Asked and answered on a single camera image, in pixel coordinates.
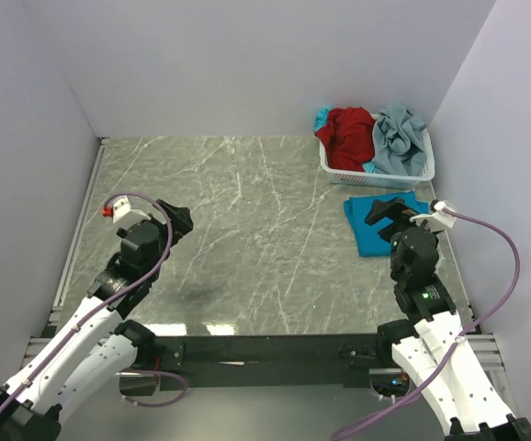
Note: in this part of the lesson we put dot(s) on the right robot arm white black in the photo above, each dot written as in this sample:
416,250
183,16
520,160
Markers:
431,344

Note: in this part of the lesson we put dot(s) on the folded teal t shirt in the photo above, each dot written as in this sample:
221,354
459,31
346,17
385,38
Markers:
368,242

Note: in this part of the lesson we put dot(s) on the white plastic laundry basket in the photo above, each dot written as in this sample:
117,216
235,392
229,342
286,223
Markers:
370,178

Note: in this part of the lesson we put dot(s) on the grey blue t shirt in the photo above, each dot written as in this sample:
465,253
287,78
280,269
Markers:
398,142

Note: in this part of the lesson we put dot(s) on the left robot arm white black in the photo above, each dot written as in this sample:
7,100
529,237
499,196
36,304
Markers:
99,340

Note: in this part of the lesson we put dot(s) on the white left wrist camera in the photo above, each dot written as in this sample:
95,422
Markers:
123,215

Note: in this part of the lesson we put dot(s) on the red t shirt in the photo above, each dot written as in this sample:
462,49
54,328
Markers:
347,138

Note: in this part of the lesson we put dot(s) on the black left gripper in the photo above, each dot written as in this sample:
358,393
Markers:
174,218

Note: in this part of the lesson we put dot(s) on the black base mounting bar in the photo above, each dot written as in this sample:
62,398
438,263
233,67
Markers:
217,361

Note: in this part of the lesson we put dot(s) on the light turquoise t shirt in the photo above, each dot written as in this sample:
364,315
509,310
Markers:
321,118

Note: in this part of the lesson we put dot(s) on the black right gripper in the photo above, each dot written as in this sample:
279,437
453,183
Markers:
394,220

